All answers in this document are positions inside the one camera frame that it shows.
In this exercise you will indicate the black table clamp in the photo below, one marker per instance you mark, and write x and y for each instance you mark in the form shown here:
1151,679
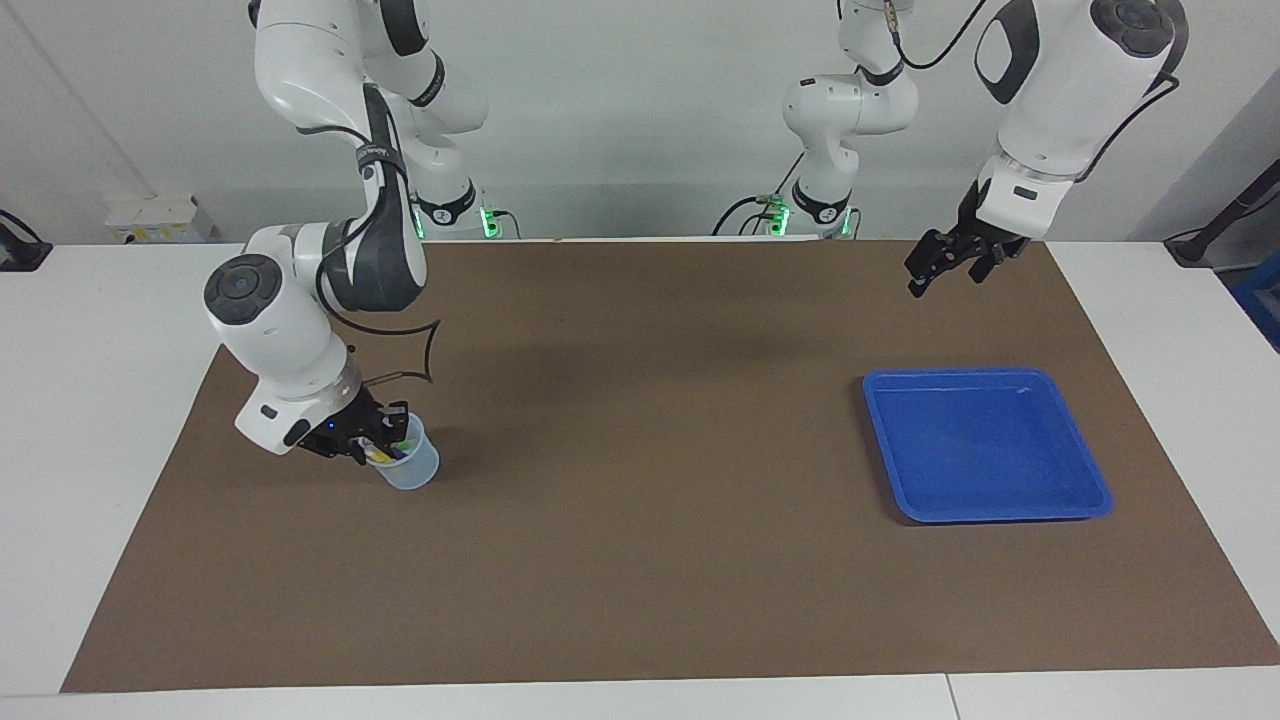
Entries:
20,250

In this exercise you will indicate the black camera stand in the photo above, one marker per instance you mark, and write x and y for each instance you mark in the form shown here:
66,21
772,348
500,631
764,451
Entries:
1225,215

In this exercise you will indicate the clear plastic cup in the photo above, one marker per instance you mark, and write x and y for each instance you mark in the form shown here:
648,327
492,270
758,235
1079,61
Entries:
415,472

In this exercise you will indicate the brown table mat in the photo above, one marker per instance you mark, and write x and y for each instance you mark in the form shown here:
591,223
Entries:
640,560

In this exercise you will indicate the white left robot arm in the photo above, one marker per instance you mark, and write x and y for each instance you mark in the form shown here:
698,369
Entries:
1060,90

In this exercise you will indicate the blue storage box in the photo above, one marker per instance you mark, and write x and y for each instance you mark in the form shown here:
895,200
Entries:
1262,300

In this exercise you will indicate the white power box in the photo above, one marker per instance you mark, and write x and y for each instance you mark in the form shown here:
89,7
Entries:
160,220

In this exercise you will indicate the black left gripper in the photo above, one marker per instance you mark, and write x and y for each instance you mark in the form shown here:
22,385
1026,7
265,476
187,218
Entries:
985,225

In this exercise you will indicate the blue plastic tray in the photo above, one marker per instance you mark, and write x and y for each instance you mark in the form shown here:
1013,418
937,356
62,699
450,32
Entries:
985,445

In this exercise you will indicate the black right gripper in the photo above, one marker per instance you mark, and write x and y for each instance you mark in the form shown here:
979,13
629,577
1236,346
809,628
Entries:
345,430

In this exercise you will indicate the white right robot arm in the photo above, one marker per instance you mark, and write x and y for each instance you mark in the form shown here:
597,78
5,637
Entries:
280,330

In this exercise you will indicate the yellow pen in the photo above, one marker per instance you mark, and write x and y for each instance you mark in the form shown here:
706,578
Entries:
382,456

